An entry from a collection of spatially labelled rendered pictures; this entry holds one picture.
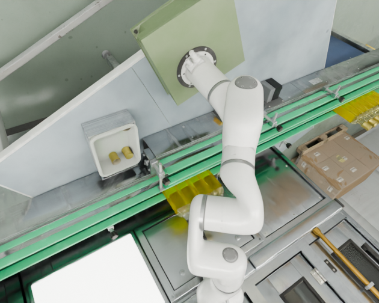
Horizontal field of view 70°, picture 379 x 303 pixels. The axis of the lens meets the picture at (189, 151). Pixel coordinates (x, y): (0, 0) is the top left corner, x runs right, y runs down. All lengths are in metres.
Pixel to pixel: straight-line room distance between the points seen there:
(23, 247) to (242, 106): 0.88
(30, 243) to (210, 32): 0.95
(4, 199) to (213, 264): 1.13
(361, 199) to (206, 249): 5.36
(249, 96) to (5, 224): 0.95
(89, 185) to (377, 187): 5.72
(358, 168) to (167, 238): 4.36
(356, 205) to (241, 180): 5.21
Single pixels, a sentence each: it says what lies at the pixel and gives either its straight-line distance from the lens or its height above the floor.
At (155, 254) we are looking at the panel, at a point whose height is 1.13.
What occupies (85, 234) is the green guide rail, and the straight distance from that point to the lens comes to 1.18.
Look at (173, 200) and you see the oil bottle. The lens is 1.13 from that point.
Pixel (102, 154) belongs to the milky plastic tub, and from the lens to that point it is 1.13.
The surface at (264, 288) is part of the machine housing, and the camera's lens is 1.26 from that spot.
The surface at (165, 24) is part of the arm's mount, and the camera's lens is 0.85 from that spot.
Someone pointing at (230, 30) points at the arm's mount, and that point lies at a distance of 0.99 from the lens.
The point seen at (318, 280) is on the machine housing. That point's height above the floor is 1.56.
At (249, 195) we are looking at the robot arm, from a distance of 0.62.
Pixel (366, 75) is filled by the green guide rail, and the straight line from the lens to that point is 2.01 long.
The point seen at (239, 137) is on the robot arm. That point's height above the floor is 1.22.
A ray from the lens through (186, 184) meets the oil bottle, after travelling 1.18.
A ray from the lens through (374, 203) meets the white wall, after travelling 6.02.
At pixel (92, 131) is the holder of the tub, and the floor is 0.81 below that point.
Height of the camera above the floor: 1.52
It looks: 32 degrees down
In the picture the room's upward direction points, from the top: 141 degrees clockwise
